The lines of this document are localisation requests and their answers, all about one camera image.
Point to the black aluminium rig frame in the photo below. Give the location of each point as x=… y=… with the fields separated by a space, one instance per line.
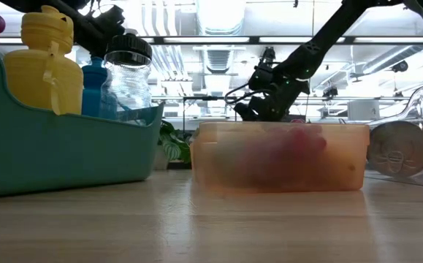
x=215 y=39

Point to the red toy grape bunch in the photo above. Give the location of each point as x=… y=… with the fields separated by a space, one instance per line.
x=295 y=146

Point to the blue plastic bottle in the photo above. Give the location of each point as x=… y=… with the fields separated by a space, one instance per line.
x=92 y=91

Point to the silver ventilation duct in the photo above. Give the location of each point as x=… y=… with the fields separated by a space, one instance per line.
x=220 y=18

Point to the teal plastic bin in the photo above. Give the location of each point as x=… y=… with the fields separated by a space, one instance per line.
x=50 y=153

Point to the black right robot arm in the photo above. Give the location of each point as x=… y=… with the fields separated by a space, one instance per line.
x=324 y=36

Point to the orange translucent container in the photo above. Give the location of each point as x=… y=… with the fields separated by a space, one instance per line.
x=357 y=146

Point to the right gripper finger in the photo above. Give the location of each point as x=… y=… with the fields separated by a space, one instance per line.
x=247 y=112
x=267 y=116

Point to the yellow plastic bottle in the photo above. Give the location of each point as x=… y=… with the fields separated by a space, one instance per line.
x=43 y=80

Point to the black ceiling spotlight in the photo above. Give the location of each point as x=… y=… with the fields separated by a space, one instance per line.
x=267 y=53
x=329 y=92
x=400 y=66

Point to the tin can red label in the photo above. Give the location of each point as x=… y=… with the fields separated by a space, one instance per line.
x=397 y=149

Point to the green striped leaf plant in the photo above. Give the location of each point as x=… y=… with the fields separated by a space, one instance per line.
x=172 y=146

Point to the clear bottle black cap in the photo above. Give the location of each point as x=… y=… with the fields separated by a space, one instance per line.
x=129 y=47

